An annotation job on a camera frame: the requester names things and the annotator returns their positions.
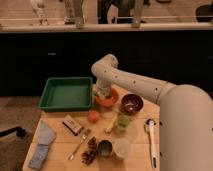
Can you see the orange fruit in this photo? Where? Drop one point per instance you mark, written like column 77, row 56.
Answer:
column 93, row 116

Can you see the metal fork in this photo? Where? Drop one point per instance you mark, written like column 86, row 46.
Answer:
column 83, row 138

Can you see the green plastic cup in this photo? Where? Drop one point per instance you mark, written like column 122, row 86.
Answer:
column 122, row 122

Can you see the green plastic tray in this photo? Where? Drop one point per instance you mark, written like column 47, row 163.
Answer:
column 67, row 94

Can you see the black office chair base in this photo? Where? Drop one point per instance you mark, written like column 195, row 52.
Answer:
column 19, row 131

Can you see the white handled utensil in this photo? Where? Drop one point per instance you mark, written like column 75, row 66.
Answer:
column 150, row 128

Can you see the yellow banana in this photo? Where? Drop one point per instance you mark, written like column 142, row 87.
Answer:
column 111, row 125

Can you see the white plastic cup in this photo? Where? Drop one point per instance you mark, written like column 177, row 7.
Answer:
column 122, row 148

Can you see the wooden table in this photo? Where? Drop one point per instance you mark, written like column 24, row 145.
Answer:
column 66, row 142

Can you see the blue sponge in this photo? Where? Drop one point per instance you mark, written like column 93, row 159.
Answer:
column 39, row 156

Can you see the light blue cloth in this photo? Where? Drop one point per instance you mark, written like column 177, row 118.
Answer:
column 46, row 134

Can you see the dark red bowl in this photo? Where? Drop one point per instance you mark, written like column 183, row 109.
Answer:
column 131, row 104

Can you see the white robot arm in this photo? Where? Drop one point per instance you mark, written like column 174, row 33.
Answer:
column 186, row 115

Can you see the brown snack box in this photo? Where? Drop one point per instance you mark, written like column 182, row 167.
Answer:
column 74, row 126

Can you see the bunch of dark grapes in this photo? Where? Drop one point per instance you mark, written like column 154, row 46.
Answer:
column 90, row 154

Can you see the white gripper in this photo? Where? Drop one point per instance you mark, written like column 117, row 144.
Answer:
column 103, row 89

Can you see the orange bowl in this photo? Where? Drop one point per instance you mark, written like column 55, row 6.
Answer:
column 109, row 102

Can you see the metal cup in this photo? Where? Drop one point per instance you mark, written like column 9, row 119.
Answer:
column 105, row 148

